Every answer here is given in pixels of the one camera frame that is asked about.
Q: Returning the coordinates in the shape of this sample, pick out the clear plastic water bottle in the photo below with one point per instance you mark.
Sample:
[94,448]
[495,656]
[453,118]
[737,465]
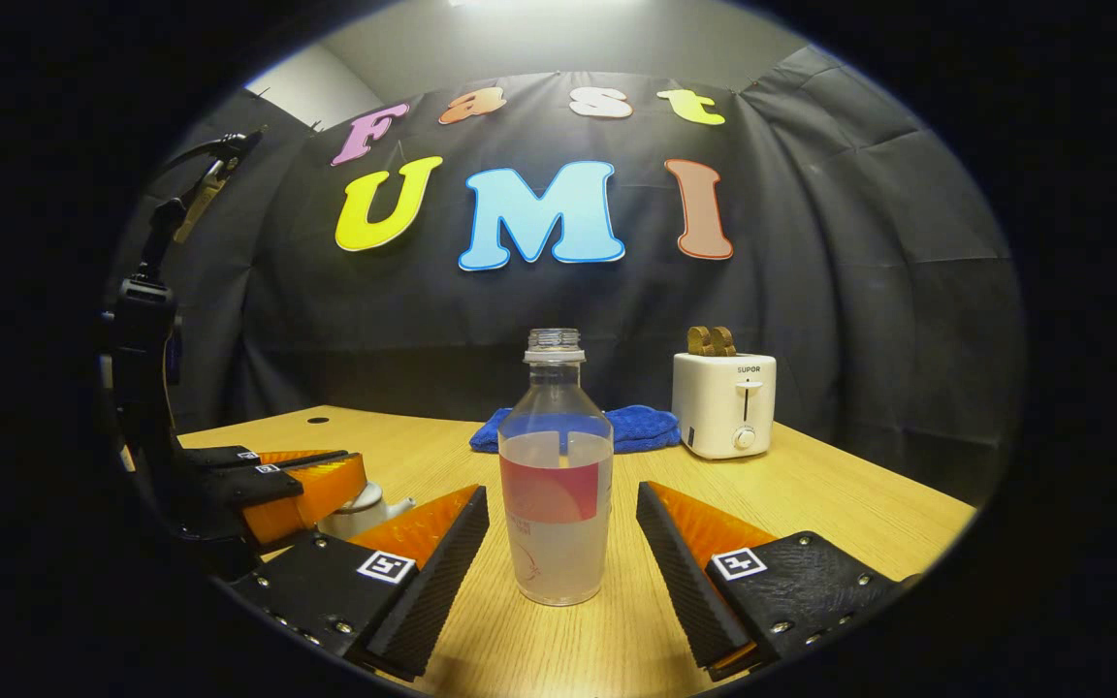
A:
[556,543]

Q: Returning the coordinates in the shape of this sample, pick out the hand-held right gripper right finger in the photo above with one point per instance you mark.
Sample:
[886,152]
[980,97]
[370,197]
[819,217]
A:
[680,582]

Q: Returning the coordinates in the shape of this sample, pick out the ceiling light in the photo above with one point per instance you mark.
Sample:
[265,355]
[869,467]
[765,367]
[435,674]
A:
[539,3]

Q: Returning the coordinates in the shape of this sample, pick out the blue towel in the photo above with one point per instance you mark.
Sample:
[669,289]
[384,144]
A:
[646,428]

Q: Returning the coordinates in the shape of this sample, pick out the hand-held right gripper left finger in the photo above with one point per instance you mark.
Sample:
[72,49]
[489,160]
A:
[442,591]

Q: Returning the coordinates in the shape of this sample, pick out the brown toast slice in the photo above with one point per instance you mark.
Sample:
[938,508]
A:
[724,341]
[699,341]

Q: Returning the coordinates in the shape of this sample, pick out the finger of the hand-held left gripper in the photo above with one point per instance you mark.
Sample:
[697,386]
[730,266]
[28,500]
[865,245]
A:
[224,457]
[263,487]

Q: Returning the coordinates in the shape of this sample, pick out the white toaster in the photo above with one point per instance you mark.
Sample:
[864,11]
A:
[714,407]

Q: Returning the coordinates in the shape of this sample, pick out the black backdrop cloth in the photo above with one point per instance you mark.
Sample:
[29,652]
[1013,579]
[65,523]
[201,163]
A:
[811,291]

